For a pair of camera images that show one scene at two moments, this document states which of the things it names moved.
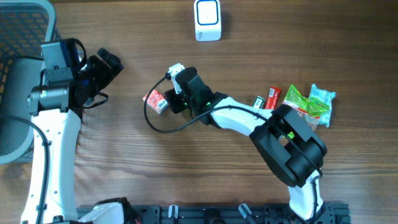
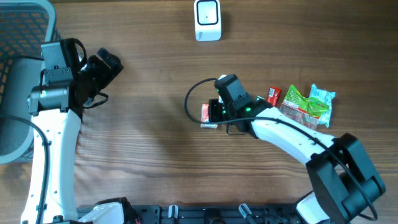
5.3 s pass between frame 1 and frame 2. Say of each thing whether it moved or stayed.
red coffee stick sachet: stayed
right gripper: moved
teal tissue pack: stayed
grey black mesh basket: stayed
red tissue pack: moved
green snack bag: stayed
